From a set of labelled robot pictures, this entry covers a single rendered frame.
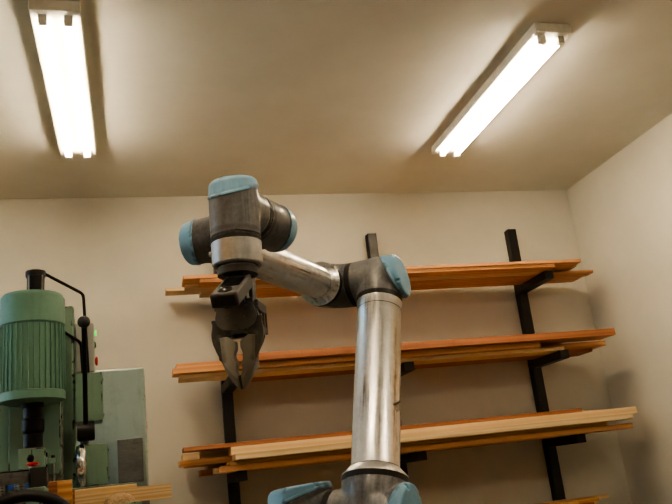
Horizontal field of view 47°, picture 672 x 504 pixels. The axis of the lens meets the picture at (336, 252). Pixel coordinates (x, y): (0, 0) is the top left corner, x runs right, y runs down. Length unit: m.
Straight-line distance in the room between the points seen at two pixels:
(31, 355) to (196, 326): 2.50
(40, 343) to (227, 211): 1.07
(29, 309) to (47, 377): 0.20
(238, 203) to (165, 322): 3.38
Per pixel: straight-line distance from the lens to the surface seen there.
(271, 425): 4.69
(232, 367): 1.32
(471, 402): 5.07
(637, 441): 5.36
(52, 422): 2.45
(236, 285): 1.29
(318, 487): 1.78
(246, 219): 1.36
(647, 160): 5.08
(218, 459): 4.25
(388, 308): 1.91
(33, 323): 2.33
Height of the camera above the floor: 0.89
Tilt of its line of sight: 16 degrees up
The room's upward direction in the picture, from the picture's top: 7 degrees counter-clockwise
